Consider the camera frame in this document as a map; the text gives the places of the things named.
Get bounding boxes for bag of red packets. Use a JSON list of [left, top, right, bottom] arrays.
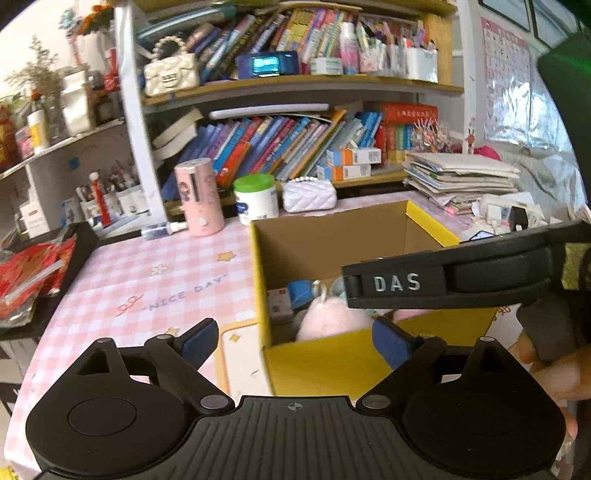
[[0, 237, 77, 319]]

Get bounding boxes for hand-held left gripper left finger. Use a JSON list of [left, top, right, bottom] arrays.
[[74, 318, 234, 414]]

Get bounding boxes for dark blue spray bottle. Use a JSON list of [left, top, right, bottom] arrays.
[[141, 222, 188, 241]]

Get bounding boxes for floral paper ornament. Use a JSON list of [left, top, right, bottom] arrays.
[[413, 117, 451, 153]]

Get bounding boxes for small white red box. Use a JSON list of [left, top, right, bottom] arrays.
[[267, 288, 294, 324]]

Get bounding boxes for row of colourful books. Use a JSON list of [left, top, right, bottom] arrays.
[[159, 108, 384, 188]]

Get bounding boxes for cream quilted handbag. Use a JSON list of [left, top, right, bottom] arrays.
[[144, 37, 201, 97]]

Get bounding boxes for pink humidifier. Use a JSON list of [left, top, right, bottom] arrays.
[[174, 158, 225, 237]]

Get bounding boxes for white quilted pouch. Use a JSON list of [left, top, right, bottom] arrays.
[[281, 178, 337, 213]]

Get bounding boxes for floral pen cup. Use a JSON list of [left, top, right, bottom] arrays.
[[360, 21, 403, 75]]

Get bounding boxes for white wooden bookshelf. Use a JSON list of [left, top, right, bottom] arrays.
[[0, 0, 465, 232]]

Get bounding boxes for small blue tape dispenser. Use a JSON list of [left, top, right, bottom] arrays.
[[288, 279, 319, 310]]

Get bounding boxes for white bottle yellow label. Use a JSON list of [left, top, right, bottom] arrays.
[[27, 108, 51, 153]]

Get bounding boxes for black electronic keyboard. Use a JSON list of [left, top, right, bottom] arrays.
[[0, 222, 100, 340]]

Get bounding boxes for red boxed book set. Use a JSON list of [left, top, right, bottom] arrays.
[[381, 102, 439, 162]]

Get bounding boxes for white pen organizer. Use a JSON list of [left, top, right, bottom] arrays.
[[404, 28, 439, 84]]

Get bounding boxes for row of thin books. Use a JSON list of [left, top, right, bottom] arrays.
[[139, 0, 361, 81]]

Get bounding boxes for yellow cardboard box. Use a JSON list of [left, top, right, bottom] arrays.
[[249, 200, 502, 398]]

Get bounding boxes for white power strip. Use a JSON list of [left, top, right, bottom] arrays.
[[471, 194, 539, 232]]

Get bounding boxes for yellow bordered desk mat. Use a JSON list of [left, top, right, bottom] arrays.
[[217, 318, 269, 398]]

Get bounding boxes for dried flowers in vase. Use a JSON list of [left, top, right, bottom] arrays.
[[7, 37, 68, 139]]

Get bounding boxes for pink checked tablecloth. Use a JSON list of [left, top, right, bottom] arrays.
[[9, 191, 462, 462]]

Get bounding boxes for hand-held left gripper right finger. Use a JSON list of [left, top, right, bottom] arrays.
[[355, 316, 532, 412]]

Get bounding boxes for black digital clock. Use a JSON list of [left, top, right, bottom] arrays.
[[236, 51, 301, 80]]

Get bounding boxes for pink plush pig toy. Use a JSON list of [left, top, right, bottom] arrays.
[[295, 279, 375, 343]]

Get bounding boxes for white ribbon roll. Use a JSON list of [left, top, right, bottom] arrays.
[[62, 69, 98, 134]]

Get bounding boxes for orange white medicine box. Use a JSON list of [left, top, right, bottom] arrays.
[[327, 148, 382, 166], [316, 164, 372, 182]]

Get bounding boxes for alphabet wall poster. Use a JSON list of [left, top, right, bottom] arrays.
[[480, 17, 532, 144]]

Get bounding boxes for red tassel ornament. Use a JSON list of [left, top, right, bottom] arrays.
[[90, 172, 112, 227]]

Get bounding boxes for white drinking straws box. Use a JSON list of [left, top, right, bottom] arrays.
[[19, 203, 49, 236]]

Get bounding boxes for person's right hand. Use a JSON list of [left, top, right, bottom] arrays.
[[508, 330, 583, 439]]

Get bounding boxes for stack of paper booklets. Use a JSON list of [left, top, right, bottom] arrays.
[[404, 152, 522, 204]]

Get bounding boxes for silver foil sheet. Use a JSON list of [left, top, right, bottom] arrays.
[[485, 69, 578, 195]]

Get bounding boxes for pink bottle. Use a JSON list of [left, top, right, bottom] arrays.
[[339, 21, 361, 75]]

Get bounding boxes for white jar green lid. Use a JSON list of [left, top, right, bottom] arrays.
[[233, 175, 280, 226]]

